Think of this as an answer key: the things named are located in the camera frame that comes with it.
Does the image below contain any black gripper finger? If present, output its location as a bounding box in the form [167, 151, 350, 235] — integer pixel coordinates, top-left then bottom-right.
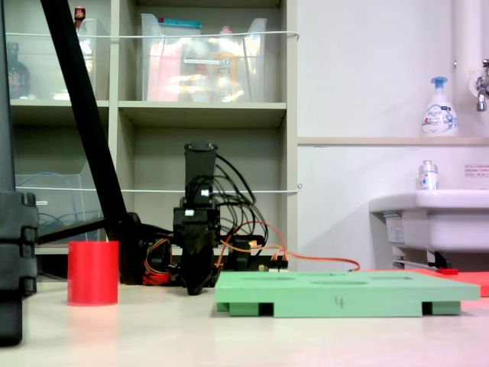
[181, 229, 198, 296]
[193, 228, 215, 296]

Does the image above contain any red cylinder block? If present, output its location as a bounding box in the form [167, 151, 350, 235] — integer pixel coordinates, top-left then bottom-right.
[67, 240, 120, 307]

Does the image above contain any beige shelf unit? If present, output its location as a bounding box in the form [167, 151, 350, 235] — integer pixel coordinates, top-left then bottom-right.
[0, 0, 299, 284]

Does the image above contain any clear file box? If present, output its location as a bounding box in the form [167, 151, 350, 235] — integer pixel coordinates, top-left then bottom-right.
[15, 160, 107, 248]

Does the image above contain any pink pack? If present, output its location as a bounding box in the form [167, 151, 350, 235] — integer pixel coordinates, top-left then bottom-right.
[147, 41, 183, 102]

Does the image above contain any bottle with pink cap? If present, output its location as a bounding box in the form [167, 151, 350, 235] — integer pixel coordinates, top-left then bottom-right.
[213, 25, 241, 102]

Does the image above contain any large clear storage bin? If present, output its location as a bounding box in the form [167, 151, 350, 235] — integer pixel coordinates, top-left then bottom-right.
[140, 13, 268, 103]

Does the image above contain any black tripod with notched leg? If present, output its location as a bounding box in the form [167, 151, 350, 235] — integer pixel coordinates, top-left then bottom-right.
[0, 0, 39, 347]

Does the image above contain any green shape sorting board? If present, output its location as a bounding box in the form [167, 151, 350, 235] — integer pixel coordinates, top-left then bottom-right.
[214, 270, 481, 318]

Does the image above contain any bag with blue strip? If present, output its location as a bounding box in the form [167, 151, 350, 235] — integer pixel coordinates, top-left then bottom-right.
[158, 17, 202, 35]

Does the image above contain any dark glass bottle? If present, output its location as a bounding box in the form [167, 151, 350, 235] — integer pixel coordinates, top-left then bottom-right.
[5, 41, 31, 99]

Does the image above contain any small clear bottle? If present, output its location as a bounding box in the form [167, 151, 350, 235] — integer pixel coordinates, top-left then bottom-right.
[417, 159, 440, 191]

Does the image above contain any white sink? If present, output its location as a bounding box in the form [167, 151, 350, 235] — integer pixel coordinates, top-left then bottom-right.
[368, 189, 489, 253]

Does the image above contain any white soap pump bottle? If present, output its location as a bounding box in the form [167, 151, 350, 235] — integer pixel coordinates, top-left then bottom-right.
[421, 76, 458, 138]

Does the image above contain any metal faucet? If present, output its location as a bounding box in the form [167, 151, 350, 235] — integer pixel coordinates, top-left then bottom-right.
[468, 59, 489, 112]

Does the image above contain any white cord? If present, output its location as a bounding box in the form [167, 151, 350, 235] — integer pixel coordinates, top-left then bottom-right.
[15, 183, 303, 194]
[5, 31, 301, 40]

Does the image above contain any orange wire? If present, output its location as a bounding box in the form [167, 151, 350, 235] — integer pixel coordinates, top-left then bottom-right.
[263, 221, 362, 273]

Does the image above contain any metal bar with red handle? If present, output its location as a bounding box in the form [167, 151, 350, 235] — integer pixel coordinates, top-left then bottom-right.
[392, 258, 459, 276]

